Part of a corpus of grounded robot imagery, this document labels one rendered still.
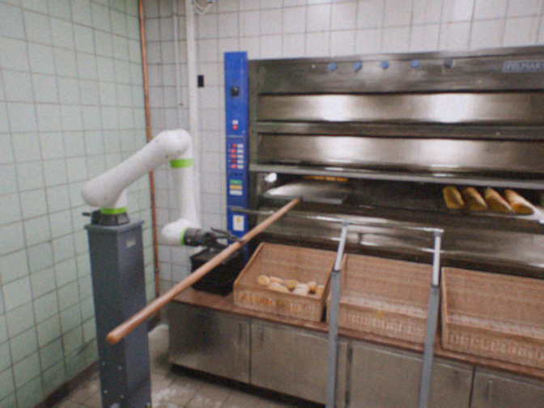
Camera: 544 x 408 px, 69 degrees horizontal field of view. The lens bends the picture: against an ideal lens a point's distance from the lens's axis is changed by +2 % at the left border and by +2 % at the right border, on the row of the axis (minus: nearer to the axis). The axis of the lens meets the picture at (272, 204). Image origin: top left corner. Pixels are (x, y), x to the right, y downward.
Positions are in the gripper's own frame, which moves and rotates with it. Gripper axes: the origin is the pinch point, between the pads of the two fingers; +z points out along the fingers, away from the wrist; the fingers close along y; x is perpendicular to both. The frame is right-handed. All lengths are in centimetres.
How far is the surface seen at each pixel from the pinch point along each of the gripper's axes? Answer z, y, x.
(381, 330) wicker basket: 62, 57, -50
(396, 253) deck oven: 64, 29, -100
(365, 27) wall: 35, -107, -100
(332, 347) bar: 37, 67, -40
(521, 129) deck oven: 121, -51, -100
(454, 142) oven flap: 90, -42, -103
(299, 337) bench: 17, 68, -45
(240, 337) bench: -20, 77, -45
